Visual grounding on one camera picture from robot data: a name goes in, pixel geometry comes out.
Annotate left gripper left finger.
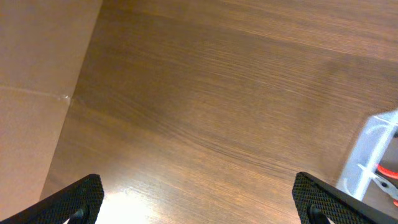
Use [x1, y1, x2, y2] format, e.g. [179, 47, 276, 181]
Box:
[1, 174, 104, 224]

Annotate small red cutting pliers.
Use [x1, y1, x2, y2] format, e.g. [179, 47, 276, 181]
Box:
[358, 164, 397, 206]

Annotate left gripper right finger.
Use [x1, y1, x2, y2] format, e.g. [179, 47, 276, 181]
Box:
[292, 172, 397, 224]

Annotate clear plastic container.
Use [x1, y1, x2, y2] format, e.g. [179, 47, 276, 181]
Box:
[336, 110, 397, 206]

